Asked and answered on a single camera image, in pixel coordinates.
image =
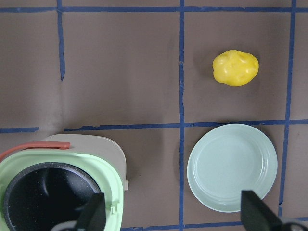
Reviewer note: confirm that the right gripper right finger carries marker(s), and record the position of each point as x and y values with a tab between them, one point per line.
256	215

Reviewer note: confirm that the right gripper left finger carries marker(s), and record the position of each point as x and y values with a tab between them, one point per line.
93	216

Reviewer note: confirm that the green plate right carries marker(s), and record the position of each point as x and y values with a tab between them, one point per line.
228	160

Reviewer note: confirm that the yellow toy potato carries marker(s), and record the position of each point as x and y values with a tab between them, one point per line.
235	68

